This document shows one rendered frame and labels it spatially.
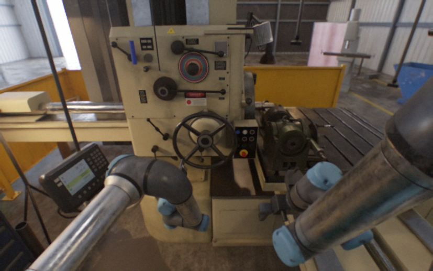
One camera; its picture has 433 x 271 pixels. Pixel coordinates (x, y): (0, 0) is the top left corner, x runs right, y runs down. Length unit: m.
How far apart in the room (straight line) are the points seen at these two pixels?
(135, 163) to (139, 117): 0.81
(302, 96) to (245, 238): 2.78
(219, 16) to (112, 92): 1.18
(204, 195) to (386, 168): 1.67
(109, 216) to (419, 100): 0.62
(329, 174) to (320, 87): 3.72
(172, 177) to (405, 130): 0.55
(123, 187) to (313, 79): 3.82
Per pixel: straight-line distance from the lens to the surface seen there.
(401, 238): 1.86
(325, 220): 0.39
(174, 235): 2.26
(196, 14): 1.93
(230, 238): 2.27
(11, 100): 2.28
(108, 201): 0.63
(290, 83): 4.02
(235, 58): 1.29
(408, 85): 7.30
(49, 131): 2.24
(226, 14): 1.93
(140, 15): 2.02
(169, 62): 1.32
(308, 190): 0.59
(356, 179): 0.32
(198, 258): 2.23
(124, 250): 2.43
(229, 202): 1.89
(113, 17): 2.11
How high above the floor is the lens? 1.90
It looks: 28 degrees down
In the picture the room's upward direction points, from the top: straight up
